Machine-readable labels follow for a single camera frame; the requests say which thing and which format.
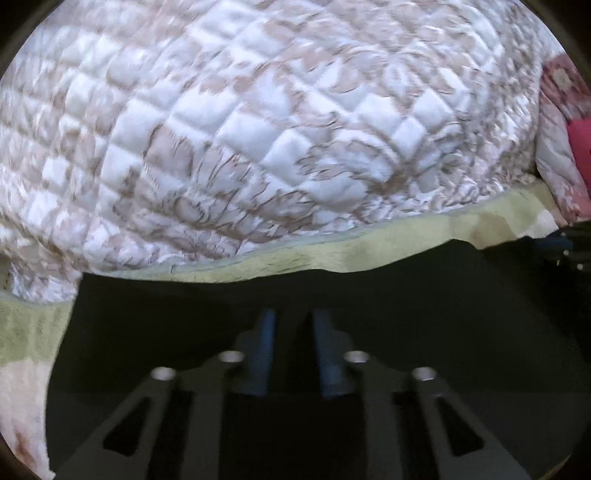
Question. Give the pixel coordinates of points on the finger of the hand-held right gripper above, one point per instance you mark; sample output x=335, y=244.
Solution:
x=564, y=249

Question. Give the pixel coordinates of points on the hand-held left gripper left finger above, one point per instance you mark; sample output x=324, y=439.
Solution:
x=264, y=341

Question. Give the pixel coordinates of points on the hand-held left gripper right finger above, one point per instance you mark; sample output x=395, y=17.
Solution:
x=327, y=350

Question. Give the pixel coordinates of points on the black pants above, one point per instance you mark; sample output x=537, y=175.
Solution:
x=415, y=300

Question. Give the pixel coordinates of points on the green-edged floral fleece blanket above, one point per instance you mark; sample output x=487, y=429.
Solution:
x=323, y=259

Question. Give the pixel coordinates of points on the pink floral pillow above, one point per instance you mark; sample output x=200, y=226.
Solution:
x=561, y=138

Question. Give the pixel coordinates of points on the beige patterned quilted bedspread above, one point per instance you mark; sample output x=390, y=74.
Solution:
x=258, y=120

